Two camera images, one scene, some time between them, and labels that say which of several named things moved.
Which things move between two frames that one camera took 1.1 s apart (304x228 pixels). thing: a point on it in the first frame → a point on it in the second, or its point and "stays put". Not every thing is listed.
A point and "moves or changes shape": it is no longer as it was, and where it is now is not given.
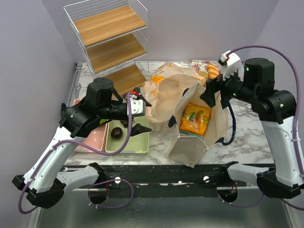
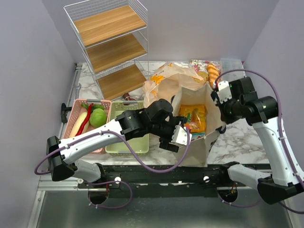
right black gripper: x=212 y=85 → x=228 y=118
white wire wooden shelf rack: x=112 y=35 stays put
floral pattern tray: x=202 y=65 stays put
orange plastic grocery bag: x=163 y=88 stays put
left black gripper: x=137 y=128 → x=165 y=143
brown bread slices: x=203 y=74 stays put
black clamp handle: x=63 y=109 stays put
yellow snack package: x=195 y=118 moves or changes shape
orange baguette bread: x=212 y=71 stays put
